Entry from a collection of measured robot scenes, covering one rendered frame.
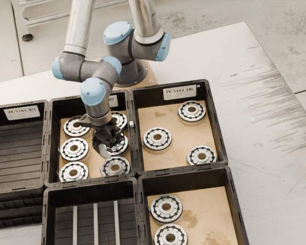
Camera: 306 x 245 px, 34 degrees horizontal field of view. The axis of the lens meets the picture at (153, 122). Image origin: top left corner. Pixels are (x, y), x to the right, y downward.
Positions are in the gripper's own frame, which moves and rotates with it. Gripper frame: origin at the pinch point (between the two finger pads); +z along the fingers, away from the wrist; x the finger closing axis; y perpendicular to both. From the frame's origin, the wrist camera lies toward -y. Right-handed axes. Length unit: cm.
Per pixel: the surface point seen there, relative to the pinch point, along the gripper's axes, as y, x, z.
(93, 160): -2.5, -5.4, 2.0
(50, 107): -25.8, -0.8, -7.7
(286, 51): -12, 167, 94
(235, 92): 14, 61, 18
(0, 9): -218, 91, 91
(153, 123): 4.0, 20.6, 3.3
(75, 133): -14.6, -1.4, -0.6
